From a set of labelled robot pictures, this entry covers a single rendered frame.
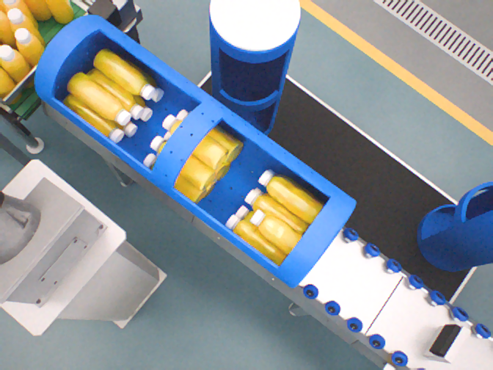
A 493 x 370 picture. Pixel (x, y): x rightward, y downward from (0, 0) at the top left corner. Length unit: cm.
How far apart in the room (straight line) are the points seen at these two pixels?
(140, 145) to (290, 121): 107
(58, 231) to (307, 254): 57
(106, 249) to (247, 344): 125
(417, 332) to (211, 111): 85
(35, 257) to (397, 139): 200
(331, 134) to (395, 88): 50
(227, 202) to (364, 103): 139
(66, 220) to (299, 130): 155
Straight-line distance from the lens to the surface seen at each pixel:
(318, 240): 131
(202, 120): 137
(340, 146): 254
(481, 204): 245
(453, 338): 155
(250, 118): 252
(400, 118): 283
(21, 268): 120
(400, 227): 252
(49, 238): 119
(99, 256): 140
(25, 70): 178
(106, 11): 180
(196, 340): 251
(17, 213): 125
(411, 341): 167
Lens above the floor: 250
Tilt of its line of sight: 75 degrees down
